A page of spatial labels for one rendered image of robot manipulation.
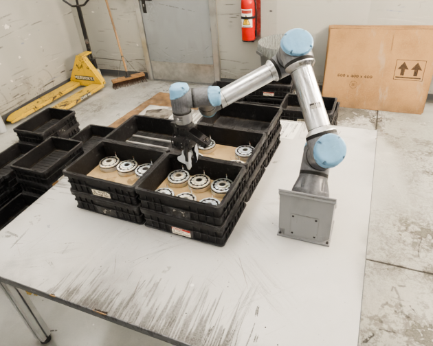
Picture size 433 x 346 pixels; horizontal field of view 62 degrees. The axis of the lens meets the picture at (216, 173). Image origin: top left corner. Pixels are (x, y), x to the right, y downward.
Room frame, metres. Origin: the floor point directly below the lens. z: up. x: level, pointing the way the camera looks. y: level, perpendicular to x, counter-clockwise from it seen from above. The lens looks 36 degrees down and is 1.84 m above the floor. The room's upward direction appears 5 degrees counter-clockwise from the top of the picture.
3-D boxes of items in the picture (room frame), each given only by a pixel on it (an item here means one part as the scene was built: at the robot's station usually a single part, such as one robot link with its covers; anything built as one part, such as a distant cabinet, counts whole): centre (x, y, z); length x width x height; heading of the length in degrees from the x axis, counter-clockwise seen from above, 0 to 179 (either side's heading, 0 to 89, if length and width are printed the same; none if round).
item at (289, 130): (2.02, -0.39, 0.70); 0.33 x 0.23 x 0.01; 65
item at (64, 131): (2.68, 1.33, 0.37); 0.40 x 0.30 x 0.45; 155
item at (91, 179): (1.44, 0.47, 0.92); 0.40 x 0.30 x 0.02; 63
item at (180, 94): (1.30, 0.11, 1.27); 0.09 x 0.08 x 0.11; 90
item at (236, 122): (1.79, -0.16, 0.87); 0.40 x 0.30 x 0.11; 63
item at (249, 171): (1.53, -0.02, 0.87); 0.40 x 0.30 x 0.11; 63
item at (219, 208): (1.26, 0.11, 0.92); 0.40 x 0.30 x 0.02; 63
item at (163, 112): (2.37, 0.38, 0.71); 0.22 x 0.19 x 0.01; 65
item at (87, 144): (2.52, 0.97, 0.31); 0.40 x 0.30 x 0.34; 155
